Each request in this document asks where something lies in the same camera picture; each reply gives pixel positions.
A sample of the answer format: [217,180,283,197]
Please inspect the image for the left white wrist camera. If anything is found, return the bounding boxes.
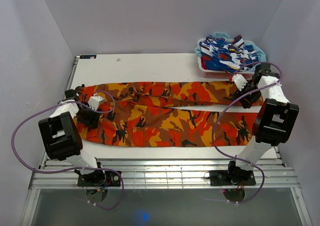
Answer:
[87,95,105,111]

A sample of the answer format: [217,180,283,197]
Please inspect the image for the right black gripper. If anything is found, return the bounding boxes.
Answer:
[232,80,262,110]

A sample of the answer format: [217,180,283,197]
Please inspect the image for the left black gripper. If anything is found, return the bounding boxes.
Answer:
[74,102,102,130]

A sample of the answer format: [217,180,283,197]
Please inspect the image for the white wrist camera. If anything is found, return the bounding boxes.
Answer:
[231,74,248,91]
[87,95,105,111]

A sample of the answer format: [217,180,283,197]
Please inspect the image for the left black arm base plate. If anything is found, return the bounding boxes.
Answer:
[77,170,122,188]

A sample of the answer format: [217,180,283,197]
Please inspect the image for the aluminium frame rail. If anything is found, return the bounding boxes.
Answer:
[29,158,300,190]

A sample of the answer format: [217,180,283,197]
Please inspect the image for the pink plastic laundry basket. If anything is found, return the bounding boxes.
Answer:
[197,38,261,80]

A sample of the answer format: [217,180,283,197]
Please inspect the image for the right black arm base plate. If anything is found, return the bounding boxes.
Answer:
[209,170,256,186]

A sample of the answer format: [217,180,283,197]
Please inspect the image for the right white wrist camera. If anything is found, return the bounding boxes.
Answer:
[231,74,248,91]

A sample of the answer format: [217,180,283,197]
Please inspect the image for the orange camouflage trousers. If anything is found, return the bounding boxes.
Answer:
[74,81,257,147]

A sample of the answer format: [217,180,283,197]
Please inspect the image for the blue white red patterned garment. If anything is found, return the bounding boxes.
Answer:
[198,35,260,73]

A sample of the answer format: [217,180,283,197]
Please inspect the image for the blue label sticker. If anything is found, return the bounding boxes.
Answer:
[79,54,97,59]

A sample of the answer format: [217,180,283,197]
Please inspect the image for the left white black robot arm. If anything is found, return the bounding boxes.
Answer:
[38,86,106,186]

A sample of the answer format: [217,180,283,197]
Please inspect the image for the light blue garment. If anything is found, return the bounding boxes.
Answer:
[194,32,267,62]

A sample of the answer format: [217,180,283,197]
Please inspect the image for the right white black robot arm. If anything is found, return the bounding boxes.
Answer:
[225,62,300,185]

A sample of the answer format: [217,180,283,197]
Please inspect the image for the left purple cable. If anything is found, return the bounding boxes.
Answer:
[10,90,125,210]

